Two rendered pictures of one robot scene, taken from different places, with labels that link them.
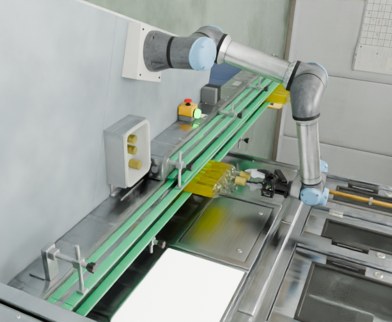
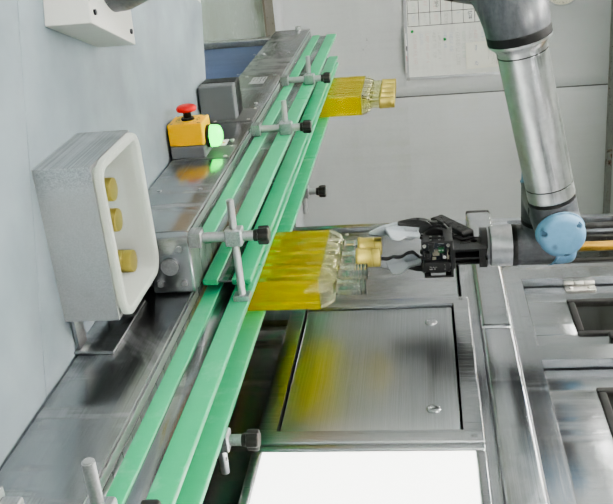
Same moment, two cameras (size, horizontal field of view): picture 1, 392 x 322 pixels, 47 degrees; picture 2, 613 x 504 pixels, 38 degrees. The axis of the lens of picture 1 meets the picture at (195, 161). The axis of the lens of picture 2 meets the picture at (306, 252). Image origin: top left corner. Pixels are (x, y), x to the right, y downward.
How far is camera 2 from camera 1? 0.52 m
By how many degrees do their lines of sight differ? 14
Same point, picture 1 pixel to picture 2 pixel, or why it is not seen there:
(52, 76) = not seen: outside the picture
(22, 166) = not seen: outside the picture
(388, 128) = (498, 175)
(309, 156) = (547, 132)
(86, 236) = (61, 463)
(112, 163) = (73, 260)
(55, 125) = not seen: outside the picture
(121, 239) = (161, 444)
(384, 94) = (476, 112)
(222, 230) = (367, 380)
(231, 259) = (427, 431)
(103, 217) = (87, 405)
